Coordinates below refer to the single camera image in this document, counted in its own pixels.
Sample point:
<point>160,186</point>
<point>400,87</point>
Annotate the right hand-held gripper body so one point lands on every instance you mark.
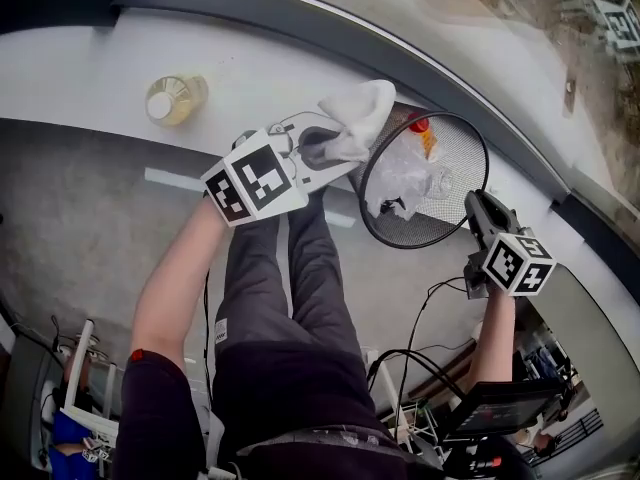
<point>515,263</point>

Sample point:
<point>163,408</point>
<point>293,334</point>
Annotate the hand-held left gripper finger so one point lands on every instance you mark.
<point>312,157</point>
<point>327,132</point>

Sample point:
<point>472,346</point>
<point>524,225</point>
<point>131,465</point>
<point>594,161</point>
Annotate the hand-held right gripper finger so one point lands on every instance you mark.
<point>505,219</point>
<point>477,213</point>

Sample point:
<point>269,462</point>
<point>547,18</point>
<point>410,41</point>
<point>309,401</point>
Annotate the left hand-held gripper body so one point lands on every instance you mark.
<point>250,178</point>

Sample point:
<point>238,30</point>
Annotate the white cloth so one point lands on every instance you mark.
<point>360,118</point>

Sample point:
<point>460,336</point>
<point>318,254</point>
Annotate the black mesh waste bin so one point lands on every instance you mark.
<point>450,138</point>

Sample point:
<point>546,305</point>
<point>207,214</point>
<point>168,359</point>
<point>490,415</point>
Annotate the person's right forearm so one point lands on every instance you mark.
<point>492,338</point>

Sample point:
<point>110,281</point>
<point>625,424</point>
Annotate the person's left forearm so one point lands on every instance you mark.
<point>170,288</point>

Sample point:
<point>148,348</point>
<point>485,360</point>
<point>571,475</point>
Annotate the clear plastic cup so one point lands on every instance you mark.
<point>441,183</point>

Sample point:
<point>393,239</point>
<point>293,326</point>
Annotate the orange snack wrapper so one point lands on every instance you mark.
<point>431,145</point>

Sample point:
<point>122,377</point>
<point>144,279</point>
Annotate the crumpled clear plastic bag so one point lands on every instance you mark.
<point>400,178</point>

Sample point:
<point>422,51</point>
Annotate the red bottle cap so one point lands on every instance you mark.
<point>419,124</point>

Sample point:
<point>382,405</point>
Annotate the yellow liquid bottle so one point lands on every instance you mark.
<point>172,100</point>

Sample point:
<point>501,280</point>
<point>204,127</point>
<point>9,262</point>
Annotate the person's grey trousers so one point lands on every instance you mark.
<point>310,288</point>

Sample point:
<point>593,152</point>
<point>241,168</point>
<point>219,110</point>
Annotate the chest-mounted screen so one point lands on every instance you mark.
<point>500,408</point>

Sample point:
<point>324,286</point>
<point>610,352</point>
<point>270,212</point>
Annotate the white metal rack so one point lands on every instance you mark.
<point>387,383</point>

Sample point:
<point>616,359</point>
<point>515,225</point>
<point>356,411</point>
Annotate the person's purple shirt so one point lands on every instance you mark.
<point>280,398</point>

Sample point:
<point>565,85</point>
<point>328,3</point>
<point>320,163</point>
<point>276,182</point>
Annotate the blue fabric item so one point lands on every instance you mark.
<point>70,438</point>

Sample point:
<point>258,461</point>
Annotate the white chair frame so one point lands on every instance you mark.
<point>80,358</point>

